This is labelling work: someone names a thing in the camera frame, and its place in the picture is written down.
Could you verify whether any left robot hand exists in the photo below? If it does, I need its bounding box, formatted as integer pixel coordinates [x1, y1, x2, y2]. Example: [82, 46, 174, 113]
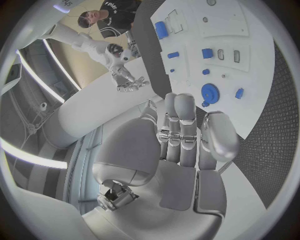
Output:
[81, 92, 240, 240]

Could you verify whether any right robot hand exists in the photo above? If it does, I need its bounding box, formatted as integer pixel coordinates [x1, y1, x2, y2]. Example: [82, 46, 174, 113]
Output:
[109, 64, 151, 93]

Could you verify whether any white task board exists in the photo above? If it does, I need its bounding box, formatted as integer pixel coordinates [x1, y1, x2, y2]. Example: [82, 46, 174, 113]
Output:
[149, 0, 276, 141]

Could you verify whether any large blue cylinder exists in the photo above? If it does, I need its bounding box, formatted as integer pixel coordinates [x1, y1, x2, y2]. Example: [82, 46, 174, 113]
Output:
[154, 21, 169, 40]

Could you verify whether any person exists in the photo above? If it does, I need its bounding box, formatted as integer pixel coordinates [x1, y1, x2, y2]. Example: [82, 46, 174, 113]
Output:
[76, 0, 143, 39]

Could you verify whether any blue gear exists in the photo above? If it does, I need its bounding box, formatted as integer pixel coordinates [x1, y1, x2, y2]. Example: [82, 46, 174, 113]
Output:
[200, 83, 221, 104]

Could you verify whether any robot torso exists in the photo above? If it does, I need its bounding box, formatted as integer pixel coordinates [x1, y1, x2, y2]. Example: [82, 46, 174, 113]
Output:
[4, 0, 81, 41]

